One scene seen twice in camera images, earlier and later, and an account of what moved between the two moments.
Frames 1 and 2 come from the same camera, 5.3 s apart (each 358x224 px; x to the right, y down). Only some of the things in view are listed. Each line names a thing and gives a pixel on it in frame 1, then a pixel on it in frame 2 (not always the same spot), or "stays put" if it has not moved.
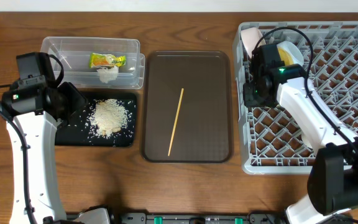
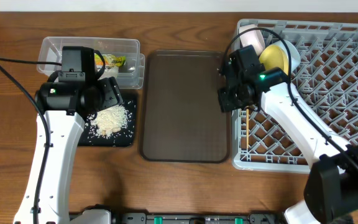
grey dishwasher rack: x=340 y=63 stays put
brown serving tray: x=203 y=133 stays put
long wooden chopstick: x=176 y=123 -> x=247 y=128
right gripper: x=249 y=101 -> x=227 y=105
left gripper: x=74 y=101 -> x=111 y=94
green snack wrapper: x=105 y=60 stays put
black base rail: x=161 y=218 stays put
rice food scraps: x=107 y=117 stays put
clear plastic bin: x=99 y=63 stays put
